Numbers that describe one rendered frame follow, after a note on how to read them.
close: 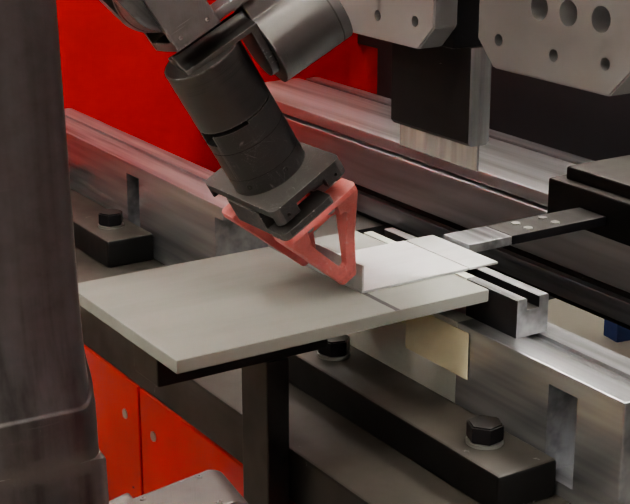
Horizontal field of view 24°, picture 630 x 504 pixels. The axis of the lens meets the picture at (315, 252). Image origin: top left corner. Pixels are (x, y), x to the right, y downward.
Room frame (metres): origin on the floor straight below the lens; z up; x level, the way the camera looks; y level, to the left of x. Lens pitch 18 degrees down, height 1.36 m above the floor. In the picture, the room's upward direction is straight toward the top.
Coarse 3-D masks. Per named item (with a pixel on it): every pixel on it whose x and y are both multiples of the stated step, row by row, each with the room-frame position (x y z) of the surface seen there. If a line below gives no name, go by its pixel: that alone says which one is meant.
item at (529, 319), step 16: (400, 240) 1.16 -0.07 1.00; (480, 272) 1.07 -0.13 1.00; (496, 272) 1.07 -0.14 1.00; (496, 288) 1.03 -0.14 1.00; (512, 288) 1.04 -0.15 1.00; (528, 288) 1.03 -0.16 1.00; (480, 304) 1.04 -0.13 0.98; (496, 304) 1.02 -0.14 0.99; (512, 304) 1.01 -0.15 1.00; (528, 304) 1.02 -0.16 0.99; (544, 304) 1.02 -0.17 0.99; (480, 320) 1.04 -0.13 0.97; (496, 320) 1.02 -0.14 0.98; (512, 320) 1.01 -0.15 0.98; (528, 320) 1.01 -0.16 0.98; (544, 320) 1.02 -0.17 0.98; (512, 336) 1.01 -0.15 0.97
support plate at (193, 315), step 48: (336, 240) 1.15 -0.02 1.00; (96, 288) 1.03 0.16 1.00; (144, 288) 1.03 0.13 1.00; (192, 288) 1.03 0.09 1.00; (240, 288) 1.03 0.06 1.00; (288, 288) 1.03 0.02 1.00; (336, 288) 1.03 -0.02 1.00; (432, 288) 1.03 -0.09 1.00; (480, 288) 1.03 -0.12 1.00; (144, 336) 0.93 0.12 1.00; (192, 336) 0.93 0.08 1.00; (240, 336) 0.93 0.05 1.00; (288, 336) 0.93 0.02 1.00; (336, 336) 0.96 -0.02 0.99
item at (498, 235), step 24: (576, 168) 1.26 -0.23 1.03; (600, 168) 1.25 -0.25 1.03; (624, 168) 1.25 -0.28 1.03; (552, 192) 1.26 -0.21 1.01; (576, 192) 1.24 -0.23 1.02; (600, 192) 1.22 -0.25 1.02; (624, 192) 1.20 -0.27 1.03; (552, 216) 1.20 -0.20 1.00; (576, 216) 1.20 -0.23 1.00; (600, 216) 1.20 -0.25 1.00; (624, 216) 1.19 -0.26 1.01; (456, 240) 1.14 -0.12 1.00; (480, 240) 1.14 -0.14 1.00; (504, 240) 1.14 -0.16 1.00; (528, 240) 1.16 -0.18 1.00; (624, 240) 1.18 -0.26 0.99
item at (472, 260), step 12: (408, 240) 1.14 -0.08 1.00; (420, 240) 1.14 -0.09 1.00; (432, 240) 1.14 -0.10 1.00; (444, 240) 1.14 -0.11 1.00; (432, 252) 1.11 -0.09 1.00; (444, 252) 1.11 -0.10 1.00; (456, 252) 1.11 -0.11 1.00; (468, 252) 1.11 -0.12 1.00; (468, 264) 1.08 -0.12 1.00; (480, 264) 1.08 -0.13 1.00; (492, 264) 1.09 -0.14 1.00
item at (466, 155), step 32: (416, 64) 1.12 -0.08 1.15; (448, 64) 1.09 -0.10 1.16; (480, 64) 1.07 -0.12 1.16; (416, 96) 1.12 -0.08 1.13; (448, 96) 1.09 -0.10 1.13; (480, 96) 1.07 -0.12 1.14; (416, 128) 1.12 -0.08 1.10; (448, 128) 1.09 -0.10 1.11; (480, 128) 1.07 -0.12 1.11; (448, 160) 1.10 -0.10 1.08
